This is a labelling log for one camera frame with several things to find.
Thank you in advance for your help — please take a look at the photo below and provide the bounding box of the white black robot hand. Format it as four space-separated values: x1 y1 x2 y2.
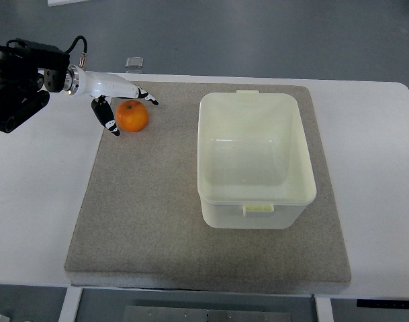
73 68 158 136

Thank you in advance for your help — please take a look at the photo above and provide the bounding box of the orange fruit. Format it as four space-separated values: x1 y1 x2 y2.
116 100 149 132

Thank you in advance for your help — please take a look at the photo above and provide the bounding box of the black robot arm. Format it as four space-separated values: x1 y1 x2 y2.
0 36 87 133

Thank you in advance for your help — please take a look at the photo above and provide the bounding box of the white plastic box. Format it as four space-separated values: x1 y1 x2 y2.
197 91 317 229

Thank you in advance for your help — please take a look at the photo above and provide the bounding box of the small clear plastic piece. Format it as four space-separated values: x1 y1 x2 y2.
125 56 144 69

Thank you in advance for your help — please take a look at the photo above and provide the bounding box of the white floor object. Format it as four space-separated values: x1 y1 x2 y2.
47 0 86 7

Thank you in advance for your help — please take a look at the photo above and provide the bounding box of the grey foam mat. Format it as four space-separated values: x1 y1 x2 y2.
64 81 351 294

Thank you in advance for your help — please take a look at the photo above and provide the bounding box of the white table leg left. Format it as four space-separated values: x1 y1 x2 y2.
58 286 83 322

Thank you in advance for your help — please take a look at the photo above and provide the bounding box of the white table leg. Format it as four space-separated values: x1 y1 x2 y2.
58 286 83 322
315 297 334 322

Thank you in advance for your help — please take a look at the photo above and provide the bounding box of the white table leg right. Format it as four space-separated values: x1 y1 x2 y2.
315 297 334 322

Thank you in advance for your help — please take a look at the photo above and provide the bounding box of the black label strip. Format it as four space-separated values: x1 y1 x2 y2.
357 299 409 310

